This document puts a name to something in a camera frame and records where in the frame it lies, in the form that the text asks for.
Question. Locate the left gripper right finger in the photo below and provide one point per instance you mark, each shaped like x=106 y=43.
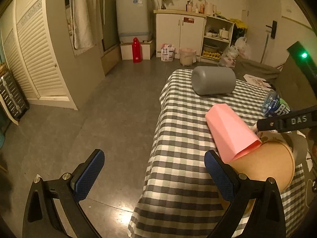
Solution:
x=267 y=217

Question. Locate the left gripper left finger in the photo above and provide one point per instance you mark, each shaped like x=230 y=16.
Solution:
x=41 y=218

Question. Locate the brown kraft paper cup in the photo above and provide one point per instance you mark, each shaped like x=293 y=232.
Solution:
x=273 y=158

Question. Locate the pink faceted cup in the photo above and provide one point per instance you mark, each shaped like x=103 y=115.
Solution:
x=232 y=136

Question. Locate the grey plastic cup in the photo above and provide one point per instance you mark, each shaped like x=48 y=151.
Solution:
x=210 y=80

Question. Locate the blue green drink bottle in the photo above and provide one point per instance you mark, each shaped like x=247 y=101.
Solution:
x=274 y=105

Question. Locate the grey-green sofa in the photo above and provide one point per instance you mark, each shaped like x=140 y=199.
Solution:
x=290 y=83

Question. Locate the grey white checkered tablecloth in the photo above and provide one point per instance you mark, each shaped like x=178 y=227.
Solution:
x=179 y=198

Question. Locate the white plastic shopping bag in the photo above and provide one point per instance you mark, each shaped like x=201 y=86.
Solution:
x=239 y=50

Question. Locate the black metal storage case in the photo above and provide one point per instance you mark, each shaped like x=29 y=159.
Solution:
x=12 y=97

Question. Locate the yellow cloth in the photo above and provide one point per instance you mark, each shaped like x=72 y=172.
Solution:
x=238 y=23

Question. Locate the yellow egg tray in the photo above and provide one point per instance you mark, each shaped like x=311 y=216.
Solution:
x=211 y=55

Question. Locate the white open shelf unit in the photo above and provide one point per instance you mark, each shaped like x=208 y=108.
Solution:
x=217 y=36

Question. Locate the small pink-lined trash bin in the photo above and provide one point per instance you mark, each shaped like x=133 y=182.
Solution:
x=187 y=56

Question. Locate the white louvered wardrobe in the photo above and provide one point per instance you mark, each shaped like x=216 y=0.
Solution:
x=40 y=55

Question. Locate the white sink cabinet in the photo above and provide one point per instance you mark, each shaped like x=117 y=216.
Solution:
x=181 y=29

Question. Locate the white platform box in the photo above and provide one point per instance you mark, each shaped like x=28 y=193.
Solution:
x=145 y=49

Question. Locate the white packaged goods bag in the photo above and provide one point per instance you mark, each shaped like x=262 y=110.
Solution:
x=167 y=52

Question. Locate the red thermos bottle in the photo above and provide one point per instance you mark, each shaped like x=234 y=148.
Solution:
x=136 y=51

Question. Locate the hanging white towel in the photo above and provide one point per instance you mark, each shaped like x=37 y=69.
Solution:
x=86 y=24

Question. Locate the white washing machine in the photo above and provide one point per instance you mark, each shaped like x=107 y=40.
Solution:
x=134 y=20

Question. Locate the black door handle lock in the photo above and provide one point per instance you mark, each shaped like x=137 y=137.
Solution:
x=273 y=29

